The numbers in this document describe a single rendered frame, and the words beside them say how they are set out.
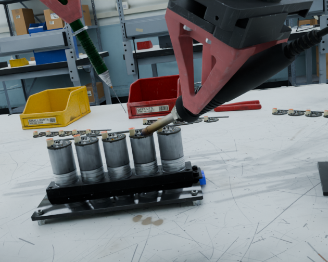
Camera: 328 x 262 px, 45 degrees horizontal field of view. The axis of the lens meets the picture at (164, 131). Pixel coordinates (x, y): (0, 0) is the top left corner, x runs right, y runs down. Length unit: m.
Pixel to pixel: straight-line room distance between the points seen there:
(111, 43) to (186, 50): 4.80
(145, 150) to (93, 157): 0.05
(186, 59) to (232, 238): 0.14
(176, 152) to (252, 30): 0.18
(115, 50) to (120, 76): 0.33
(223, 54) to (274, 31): 0.04
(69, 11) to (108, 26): 4.71
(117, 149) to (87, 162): 0.03
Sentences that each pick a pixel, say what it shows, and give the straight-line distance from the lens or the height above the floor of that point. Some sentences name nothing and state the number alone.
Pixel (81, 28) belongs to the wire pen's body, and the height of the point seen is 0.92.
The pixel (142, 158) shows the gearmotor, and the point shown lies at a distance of 0.39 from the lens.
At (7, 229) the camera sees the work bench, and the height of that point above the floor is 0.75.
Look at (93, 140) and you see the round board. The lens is 0.40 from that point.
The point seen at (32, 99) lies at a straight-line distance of 0.87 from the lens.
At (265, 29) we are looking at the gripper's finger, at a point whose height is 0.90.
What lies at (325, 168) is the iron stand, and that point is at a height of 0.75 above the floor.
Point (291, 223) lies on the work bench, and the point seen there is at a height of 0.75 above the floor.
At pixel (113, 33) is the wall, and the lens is 5.06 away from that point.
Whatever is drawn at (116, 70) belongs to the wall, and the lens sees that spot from 5.10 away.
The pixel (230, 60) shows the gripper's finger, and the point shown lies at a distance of 0.26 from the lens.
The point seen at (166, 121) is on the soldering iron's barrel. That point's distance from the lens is 0.35.
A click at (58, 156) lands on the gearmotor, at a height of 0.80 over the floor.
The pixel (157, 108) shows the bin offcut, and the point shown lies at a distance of 0.73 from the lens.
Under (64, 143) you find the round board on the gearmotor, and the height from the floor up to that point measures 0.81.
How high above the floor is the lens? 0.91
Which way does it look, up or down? 15 degrees down
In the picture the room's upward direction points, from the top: 8 degrees counter-clockwise
